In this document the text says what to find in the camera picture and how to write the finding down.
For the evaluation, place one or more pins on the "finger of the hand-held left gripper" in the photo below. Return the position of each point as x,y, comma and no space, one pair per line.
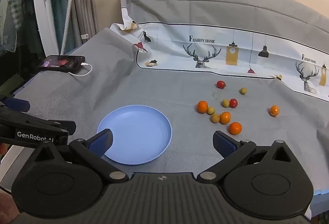
30,126
15,105

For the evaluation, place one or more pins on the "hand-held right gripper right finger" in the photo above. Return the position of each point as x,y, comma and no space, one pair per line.
223,143

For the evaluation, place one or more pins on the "white curved frame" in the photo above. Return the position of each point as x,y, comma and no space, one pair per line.
43,8

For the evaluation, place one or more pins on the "grey tablecloth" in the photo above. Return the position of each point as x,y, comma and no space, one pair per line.
167,90

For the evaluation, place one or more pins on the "orange mandarin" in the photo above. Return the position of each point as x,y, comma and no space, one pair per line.
235,128
225,117
274,110
202,106

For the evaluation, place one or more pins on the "white curtain clip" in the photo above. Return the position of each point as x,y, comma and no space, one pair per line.
84,36

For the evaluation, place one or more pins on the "red cherry tomato with stem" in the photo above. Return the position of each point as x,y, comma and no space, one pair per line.
220,84

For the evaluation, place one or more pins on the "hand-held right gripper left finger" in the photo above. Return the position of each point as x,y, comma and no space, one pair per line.
101,140

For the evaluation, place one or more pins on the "teal hanging garment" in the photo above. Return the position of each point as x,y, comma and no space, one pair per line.
57,13

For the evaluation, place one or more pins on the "grey curtain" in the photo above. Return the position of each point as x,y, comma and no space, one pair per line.
86,8

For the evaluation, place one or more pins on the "white deer print cloth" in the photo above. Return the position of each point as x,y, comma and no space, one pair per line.
174,44

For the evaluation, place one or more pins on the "yellow-brown longan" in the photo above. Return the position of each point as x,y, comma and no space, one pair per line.
211,110
215,118
225,103
243,90

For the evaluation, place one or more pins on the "black smartphone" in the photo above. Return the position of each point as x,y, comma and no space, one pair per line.
61,62

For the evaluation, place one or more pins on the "blue plate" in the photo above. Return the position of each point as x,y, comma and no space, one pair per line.
138,134

